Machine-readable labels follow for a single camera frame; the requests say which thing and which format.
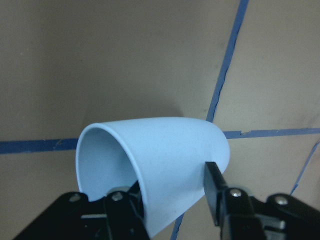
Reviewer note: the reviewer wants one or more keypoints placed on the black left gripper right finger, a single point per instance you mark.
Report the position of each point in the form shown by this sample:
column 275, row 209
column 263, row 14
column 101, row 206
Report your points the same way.
column 231, row 208

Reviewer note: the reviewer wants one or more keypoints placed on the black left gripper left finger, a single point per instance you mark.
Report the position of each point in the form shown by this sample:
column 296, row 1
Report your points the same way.
column 124, row 210

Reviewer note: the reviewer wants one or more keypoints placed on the light blue plastic cup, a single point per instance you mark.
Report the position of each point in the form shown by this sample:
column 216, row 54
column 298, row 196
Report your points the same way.
column 166, row 156

